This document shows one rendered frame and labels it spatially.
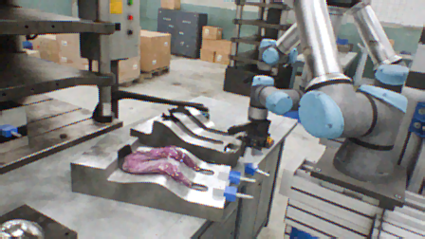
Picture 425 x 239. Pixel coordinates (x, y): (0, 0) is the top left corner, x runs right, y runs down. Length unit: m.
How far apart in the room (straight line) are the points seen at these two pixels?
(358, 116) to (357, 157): 0.14
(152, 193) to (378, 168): 0.65
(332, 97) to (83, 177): 0.79
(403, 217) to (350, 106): 0.33
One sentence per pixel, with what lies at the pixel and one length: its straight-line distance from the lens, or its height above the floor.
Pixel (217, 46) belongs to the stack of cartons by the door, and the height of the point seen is 0.40.
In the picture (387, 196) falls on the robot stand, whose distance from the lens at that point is 0.90.
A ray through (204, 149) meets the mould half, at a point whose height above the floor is 0.87.
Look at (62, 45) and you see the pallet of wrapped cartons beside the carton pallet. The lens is 5.74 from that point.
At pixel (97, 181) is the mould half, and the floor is 0.86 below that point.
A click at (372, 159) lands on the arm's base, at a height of 1.10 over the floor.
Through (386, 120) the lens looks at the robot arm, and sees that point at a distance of 0.89.
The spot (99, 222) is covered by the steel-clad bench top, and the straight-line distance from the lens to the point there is 1.03.
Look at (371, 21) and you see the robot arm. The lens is 1.53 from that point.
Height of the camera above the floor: 1.44
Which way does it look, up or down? 20 degrees down
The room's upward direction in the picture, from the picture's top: 6 degrees clockwise
